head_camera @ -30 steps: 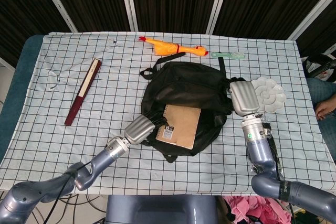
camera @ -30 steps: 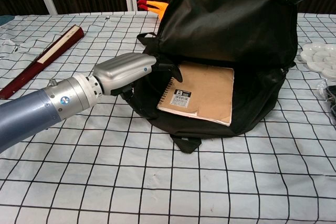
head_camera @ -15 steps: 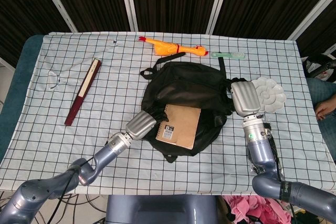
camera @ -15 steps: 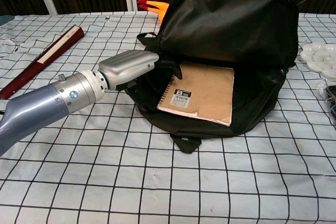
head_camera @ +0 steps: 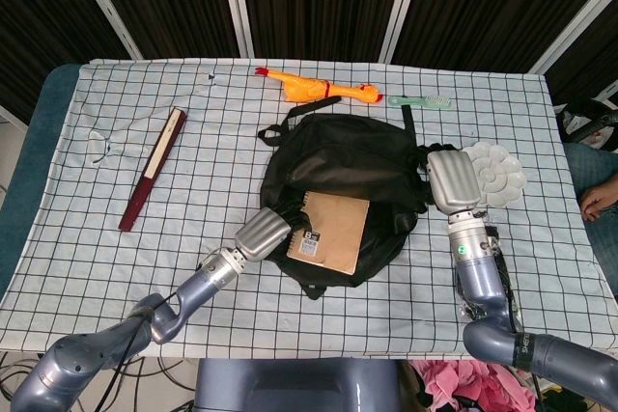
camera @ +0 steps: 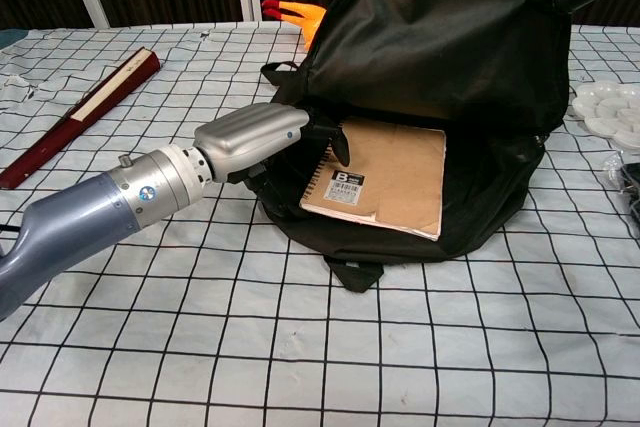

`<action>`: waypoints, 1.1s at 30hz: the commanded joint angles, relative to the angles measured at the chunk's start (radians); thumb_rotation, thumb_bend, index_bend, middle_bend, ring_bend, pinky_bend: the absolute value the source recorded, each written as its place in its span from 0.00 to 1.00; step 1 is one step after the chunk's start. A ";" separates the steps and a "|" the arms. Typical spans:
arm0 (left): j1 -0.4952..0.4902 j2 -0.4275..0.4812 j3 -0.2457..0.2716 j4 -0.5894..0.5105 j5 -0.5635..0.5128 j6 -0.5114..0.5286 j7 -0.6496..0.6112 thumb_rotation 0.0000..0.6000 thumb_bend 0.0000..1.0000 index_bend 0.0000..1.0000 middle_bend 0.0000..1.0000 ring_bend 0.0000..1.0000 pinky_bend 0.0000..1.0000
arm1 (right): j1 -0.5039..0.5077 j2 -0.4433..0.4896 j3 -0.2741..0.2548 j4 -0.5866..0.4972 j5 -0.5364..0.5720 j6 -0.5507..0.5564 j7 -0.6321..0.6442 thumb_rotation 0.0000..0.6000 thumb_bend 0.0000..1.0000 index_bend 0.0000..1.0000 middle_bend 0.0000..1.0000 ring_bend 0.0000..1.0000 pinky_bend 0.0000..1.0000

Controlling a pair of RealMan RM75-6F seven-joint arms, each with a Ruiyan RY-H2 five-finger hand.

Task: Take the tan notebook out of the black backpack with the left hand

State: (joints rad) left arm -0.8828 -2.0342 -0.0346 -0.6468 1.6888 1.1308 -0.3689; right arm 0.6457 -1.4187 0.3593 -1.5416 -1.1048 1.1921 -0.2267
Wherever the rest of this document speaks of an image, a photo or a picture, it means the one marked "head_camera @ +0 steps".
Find black backpack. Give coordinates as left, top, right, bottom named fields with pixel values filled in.
left=257, top=96, right=460, bottom=301

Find white metal partition post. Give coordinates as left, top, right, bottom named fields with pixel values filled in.
left=65, top=0, right=144, bottom=61
left=379, top=0, right=429, bottom=64
left=216, top=0, right=256, bottom=59
left=528, top=0, right=618, bottom=75

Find white black-checked tablecloth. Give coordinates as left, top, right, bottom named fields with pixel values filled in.
left=0, top=60, right=617, bottom=360

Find black equipment with grey tube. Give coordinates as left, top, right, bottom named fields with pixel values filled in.
left=555, top=97, right=618, bottom=151

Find black-fingered silver right robot hand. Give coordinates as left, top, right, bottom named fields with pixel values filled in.
left=417, top=143, right=488, bottom=215

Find dark red folded fan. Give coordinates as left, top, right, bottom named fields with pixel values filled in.
left=118, top=107, right=187, bottom=233

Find brown spiral notebook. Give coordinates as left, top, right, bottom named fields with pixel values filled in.
left=286, top=191, right=372, bottom=276

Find green plastic brush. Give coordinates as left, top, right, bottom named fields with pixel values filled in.
left=388, top=95, right=454, bottom=110

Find black-fingered silver left robot hand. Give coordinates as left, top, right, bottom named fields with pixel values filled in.
left=235, top=206, right=310, bottom=261

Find blue-grey robot torso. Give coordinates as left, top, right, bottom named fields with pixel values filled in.
left=195, top=357, right=402, bottom=412

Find tangled floor cables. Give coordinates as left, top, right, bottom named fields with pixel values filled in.
left=0, top=352, right=197, bottom=412

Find white flower-shaped paint palette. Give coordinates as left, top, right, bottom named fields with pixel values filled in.
left=463, top=140, right=524, bottom=208

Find pink cloth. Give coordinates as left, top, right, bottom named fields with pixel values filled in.
left=409, top=358, right=538, bottom=412

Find blue padded table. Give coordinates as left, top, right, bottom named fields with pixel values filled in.
left=0, top=63, right=83, bottom=297

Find person's bare hand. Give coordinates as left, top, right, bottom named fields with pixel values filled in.
left=578, top=183, right=618, bottom=223

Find yellow rubber chicken toy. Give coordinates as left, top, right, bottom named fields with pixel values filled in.
left=254, top=66, right=383, bottom=105

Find person's leg in jeans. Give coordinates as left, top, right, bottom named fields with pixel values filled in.
left=563, top=141, right=618, bottom=297

